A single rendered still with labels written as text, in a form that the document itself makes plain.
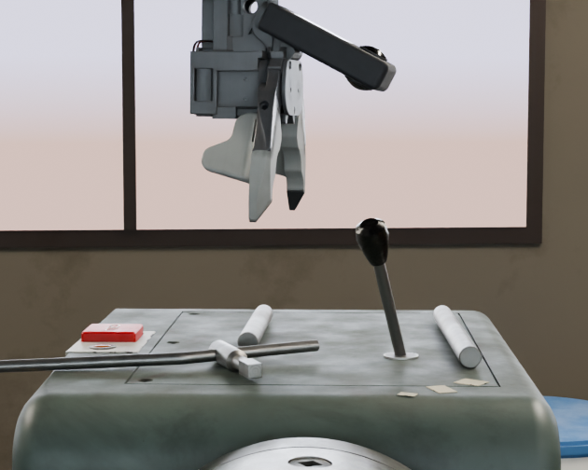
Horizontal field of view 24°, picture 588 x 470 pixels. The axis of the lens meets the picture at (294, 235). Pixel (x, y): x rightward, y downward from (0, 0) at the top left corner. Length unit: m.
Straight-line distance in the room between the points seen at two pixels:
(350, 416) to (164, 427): 0.16
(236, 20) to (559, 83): 2.97
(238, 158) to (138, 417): 0.26
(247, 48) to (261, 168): 0.12
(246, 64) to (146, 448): 0.34
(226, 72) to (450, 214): 2.89
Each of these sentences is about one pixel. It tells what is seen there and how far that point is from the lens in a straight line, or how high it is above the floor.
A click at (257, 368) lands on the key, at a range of 1.27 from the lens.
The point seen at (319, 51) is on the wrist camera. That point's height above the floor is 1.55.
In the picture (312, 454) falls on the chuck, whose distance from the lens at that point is 1.08.
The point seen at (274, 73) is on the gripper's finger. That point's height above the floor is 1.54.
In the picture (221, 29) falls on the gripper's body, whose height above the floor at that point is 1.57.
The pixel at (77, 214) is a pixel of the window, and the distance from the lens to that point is 3.92.
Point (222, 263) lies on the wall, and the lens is 3.94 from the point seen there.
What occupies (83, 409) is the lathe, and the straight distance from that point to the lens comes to 1.22.
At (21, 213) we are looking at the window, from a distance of 3.93.
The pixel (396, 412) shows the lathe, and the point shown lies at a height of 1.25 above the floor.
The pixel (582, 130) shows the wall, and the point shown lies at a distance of 4.08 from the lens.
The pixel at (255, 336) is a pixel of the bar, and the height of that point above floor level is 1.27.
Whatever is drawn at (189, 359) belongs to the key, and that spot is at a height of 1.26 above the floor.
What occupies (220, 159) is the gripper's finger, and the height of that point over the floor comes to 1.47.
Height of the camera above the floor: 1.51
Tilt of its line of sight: 5 degrees down
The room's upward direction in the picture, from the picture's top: straight up
